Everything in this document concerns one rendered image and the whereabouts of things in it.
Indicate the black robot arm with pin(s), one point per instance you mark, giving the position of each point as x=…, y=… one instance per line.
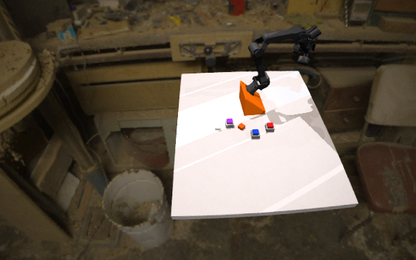
x=297, y=33

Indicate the red button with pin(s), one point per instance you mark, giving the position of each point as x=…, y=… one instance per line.
x=269, y=127

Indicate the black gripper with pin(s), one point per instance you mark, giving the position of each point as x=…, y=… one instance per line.
x=304, y=59

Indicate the blue button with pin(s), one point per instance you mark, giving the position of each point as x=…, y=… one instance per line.
x=255, y=134

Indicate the purple button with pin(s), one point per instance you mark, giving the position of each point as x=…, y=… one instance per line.
x=229, y=123

